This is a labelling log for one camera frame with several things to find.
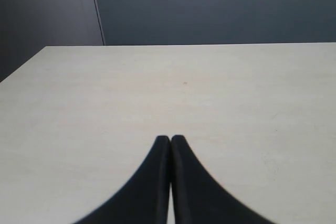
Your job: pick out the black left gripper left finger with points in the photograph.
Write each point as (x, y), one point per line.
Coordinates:
(144, 198)

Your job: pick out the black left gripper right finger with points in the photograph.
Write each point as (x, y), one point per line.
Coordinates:
(198, 197)

